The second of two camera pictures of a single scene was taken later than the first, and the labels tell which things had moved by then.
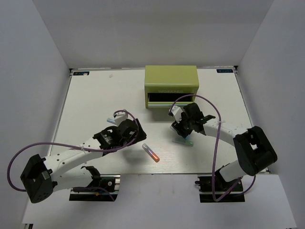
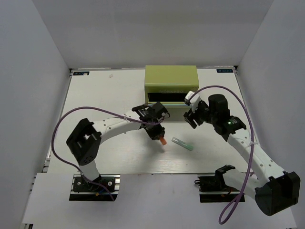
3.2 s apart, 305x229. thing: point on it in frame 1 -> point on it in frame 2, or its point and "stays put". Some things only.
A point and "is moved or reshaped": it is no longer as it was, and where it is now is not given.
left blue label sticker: x=80 y=73 stays put
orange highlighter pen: x=154 y=156 -> x=164 y=142
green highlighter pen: x=183 y=141 is moved or reshaped
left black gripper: x=139 y=134 -> x=159 y=130
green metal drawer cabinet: x=163 y=84 stays put
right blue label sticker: x=224 y=70 stays put
